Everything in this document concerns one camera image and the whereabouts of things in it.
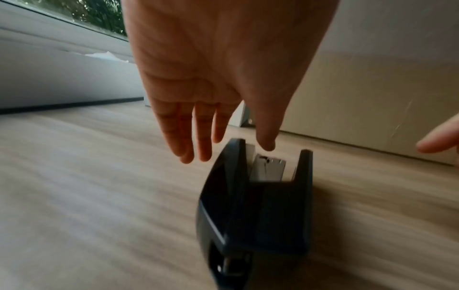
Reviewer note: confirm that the black stapler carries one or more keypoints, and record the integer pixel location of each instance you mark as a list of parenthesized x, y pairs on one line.
[(265, 215)]

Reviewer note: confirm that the person's right hand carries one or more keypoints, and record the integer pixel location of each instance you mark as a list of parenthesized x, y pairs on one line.
[(441, 138)]

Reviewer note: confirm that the beige cabinet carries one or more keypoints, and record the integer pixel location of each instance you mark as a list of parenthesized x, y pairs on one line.
[(376, 79)]

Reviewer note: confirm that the white crumpled paper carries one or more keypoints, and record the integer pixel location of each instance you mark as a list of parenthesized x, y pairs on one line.
[(107, 56)]

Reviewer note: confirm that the person's left hand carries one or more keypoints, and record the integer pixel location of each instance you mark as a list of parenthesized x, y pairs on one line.
[(222, 56)]

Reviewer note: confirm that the window pane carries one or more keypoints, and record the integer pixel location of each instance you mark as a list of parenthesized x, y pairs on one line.
[(102, 14)]

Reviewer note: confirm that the grey furniture leg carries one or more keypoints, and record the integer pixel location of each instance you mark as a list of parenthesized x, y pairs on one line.
[(247, 116)]

